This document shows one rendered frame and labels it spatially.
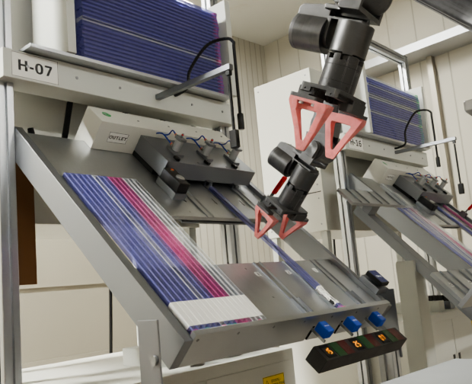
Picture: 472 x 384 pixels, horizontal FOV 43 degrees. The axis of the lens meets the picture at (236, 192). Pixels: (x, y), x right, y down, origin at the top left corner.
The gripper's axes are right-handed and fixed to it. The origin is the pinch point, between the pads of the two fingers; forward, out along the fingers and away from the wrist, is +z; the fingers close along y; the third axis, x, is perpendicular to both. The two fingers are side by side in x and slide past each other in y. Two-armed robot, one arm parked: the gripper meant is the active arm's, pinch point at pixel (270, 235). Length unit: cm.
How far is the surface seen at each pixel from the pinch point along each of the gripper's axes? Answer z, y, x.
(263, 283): 2.6, 15.1, 14.3
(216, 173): -1.7, -1.7, -26.3
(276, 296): 2.6, 14.8, 18.6
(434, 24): -79, -292, -157
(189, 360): 6, 45, 28
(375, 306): 0.6, -12.4, 27.5
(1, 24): -16, 51, -61
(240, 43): 6, -271, -304
